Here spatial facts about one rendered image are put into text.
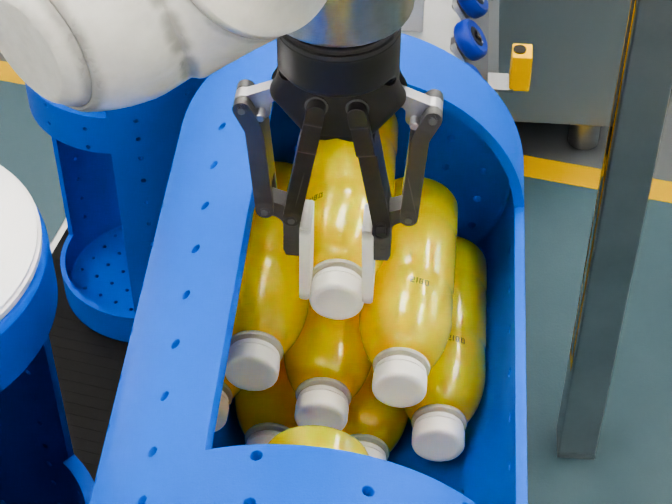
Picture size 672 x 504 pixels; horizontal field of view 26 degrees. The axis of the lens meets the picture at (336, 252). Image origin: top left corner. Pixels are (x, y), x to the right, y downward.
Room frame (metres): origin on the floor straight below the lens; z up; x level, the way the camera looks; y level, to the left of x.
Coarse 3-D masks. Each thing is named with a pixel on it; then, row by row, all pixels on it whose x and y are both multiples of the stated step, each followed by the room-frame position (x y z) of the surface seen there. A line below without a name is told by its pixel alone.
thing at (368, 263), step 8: (368, 208) 0.72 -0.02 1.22; (368, 216) 0.71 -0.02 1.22; (368, 224) 0.70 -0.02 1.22; (368, 232) 0.69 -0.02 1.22; (368, 240) 0.69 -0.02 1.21; (368, 248) 0.69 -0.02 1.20; (368, 256) 0.69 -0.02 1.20; (368, 264) 0.69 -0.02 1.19; (368, 272) 0.69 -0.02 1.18; (368, 280) 0.69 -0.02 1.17; (368, 288) 0.69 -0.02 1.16; (368, 296) 0.69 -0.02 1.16
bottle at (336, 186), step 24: (336, 144) 0.83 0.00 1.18; (384, 144) 0.84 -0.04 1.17; (312, 168) 0.81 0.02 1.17; (336, 168) 0.80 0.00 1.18; (312, 192) 0.79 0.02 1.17; (336, 192) 0.78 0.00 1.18; (360, 192) 0.78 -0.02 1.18; (336, 216) 0.75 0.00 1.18; (360, 216) 0.75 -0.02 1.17; (336, 240) 0.73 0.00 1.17; (360, 240) 0.74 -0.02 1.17; (336, 264) 0.72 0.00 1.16; (360, 264) 0.73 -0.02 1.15
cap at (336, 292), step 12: (324, 276) 0.71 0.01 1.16; (336, 276) 0.71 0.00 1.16; (348, 276) 0.71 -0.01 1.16; (312, 288) 0.70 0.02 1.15; (324, 288) 0.70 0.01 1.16; (336, 288) 0.70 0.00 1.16; (348, 288) 0.70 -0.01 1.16; (360, 288) 0.70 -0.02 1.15; (312, 300) 0.70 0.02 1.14; (324, 300) 0.70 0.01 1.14; (336, 300) 0.70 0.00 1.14; (348, 300) 0.70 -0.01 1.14; (360, 300) 0.70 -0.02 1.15; (324, 312) 0.70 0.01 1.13; (336, 312) 0.70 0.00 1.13; (348, 312) 0.70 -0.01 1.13
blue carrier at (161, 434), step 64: (256, 64) 0.88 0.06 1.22; (448, 64) 0.88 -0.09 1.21; (192, 128) 0.85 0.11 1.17; (448, 128) 0.89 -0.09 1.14; (512, 128) 0.88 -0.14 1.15; (192, 192) 0.76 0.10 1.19; (512, 192) 0.83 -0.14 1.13; (192, 256) 0.69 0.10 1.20; (512, 256) 0.80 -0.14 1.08; (192, 320) 0.62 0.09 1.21; (512, 320) 0.74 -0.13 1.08; (128, 384) 0.60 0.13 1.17; (192, 384) 0.56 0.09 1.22; (512, 384) 0.67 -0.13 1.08; (128, 448) 0.54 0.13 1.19; (192, 448) 0.51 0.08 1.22; (256, 448) 0.50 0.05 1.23; (320, 448) 0.50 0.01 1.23; (512, 448) 0.62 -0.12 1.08
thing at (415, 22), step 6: (420, 0) 1.31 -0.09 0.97; (414, 6) 1.31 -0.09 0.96; (420, 6) 1.31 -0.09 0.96; (414, 12) 1.31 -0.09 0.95; (420, 12) 1.31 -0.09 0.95; (414, 18) 1.31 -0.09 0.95; (420, 18) 1.31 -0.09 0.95; (408, 24) 1.31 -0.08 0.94; (414, 24) 1.31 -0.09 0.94; (420, 24) 1.31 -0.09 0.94; (402, 30) 1.31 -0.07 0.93; (408, 30) 1.31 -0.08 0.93; (414, 30) 1.31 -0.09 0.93; (420, 30) 1.31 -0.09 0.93
